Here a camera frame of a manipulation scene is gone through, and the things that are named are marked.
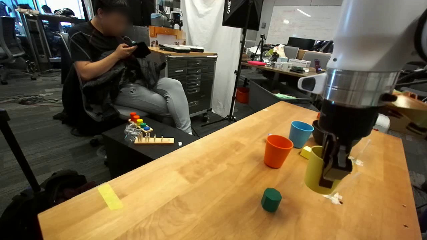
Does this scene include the black light stand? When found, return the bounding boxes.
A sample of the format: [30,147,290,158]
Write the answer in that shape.
[201,25,250,127]

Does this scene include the black computer monitor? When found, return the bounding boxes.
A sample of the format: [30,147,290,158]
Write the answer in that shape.
[285,35,316,50]

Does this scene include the wooden office desk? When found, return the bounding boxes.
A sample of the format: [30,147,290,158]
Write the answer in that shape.
[245,58,328,97]

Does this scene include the seated person black shirt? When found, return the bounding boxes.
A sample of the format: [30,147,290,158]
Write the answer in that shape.
[68,0,194,135]

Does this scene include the black low table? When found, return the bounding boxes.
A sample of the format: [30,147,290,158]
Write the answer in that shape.
[102,117,198,174]

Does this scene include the red bin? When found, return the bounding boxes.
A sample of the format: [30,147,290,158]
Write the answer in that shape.
[234,85,250,105]

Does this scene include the black backpack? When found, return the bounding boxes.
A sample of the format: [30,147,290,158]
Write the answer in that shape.
[0,169,97,240]

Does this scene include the white cylindrical object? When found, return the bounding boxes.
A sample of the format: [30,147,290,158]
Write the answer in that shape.
[372,111,392,133]

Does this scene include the orange plastic cup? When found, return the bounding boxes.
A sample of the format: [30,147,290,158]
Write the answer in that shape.
[262,133,294,170]

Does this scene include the yellow plastic cup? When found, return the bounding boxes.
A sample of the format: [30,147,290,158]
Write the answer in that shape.
[302,143,352,195]

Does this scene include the grey drawer cabinet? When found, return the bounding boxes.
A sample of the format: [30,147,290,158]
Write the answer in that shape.
[150,45,218,118]

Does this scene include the green cylinder block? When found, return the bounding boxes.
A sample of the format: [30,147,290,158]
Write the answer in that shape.
[260,186,282,213]

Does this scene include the black tripod leg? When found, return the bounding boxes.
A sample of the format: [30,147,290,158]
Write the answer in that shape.
[0,110,44,191]

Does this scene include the white curtain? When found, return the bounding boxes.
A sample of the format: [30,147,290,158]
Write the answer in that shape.
[178,0,244,118]

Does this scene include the black office chair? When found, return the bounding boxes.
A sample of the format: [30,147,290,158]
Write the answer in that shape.
[57,30,130,137]

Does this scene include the wooden block toy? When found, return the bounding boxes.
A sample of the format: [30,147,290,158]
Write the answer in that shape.
[132,134,176,146]

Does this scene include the black phone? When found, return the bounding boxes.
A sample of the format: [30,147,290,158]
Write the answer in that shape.
[128,39,152,58]

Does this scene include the blue plastic cup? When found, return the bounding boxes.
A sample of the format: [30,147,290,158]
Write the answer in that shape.
[288,119,314,149]

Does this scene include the black softbox light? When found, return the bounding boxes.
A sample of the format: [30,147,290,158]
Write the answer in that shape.
[221,0,264,31]

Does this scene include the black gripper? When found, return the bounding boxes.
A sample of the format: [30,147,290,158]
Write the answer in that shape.
[316,98,384,189]

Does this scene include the grey office chair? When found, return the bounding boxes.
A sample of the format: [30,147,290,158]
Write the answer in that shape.
[0,15,37,85]

